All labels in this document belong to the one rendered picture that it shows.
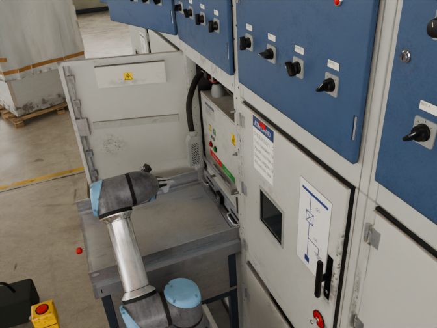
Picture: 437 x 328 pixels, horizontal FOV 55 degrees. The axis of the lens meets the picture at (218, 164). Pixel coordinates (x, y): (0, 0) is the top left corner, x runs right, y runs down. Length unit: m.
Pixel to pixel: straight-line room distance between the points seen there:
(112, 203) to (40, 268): 2.03
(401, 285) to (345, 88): 0.44
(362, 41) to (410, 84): 0.14
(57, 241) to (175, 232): 1.70
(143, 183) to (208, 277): 0.77
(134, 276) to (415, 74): 1.04
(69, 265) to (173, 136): 1.44
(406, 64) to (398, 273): 0.44
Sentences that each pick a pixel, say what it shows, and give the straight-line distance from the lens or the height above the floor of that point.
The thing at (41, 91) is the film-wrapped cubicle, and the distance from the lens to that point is 5.90.
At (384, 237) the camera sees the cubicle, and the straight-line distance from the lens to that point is 0.99.
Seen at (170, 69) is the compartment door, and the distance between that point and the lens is 2.21.
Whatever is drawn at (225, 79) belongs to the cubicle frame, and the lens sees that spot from 1.66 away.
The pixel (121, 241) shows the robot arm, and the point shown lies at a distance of 1.44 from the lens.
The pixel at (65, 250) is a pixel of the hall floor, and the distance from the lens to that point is 3.49.
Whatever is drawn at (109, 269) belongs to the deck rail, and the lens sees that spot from 1.87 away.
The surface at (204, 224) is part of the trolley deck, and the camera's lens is 2.08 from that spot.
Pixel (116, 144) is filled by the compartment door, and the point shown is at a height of 1.09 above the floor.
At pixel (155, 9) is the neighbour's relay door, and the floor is 1.76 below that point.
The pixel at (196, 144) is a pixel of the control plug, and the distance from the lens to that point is 2.18.
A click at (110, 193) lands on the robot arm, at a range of 1.44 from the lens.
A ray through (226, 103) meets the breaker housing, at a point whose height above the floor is 1.39.
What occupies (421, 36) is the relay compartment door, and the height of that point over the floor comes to 1.96.
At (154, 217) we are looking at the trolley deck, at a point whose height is 0.85.
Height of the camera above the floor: 2.16
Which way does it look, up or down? 31 degrees down
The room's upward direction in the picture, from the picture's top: 4 degrees counter-clockwise
